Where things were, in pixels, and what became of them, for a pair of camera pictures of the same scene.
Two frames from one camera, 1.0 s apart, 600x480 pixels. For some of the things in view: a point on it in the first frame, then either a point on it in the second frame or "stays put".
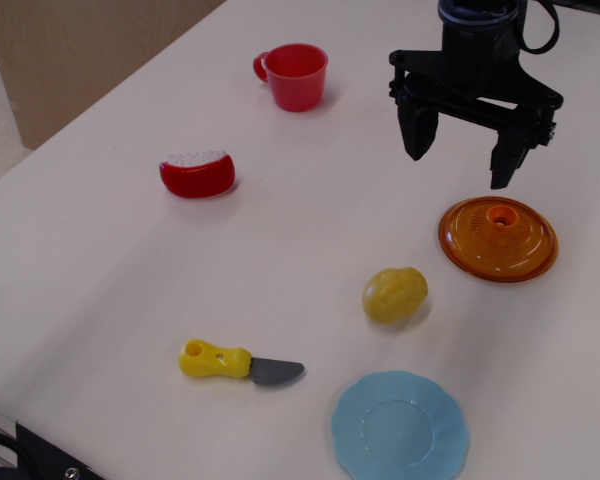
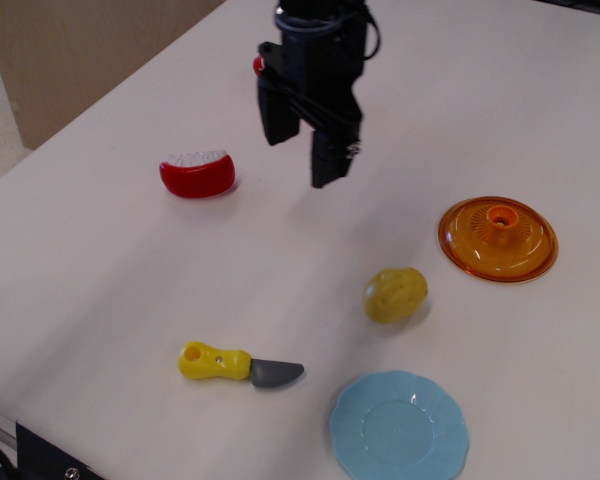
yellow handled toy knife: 199,357 stays put
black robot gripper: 477,75 → 309,76
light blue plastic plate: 398,425 stays put
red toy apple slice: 198,173 stays put
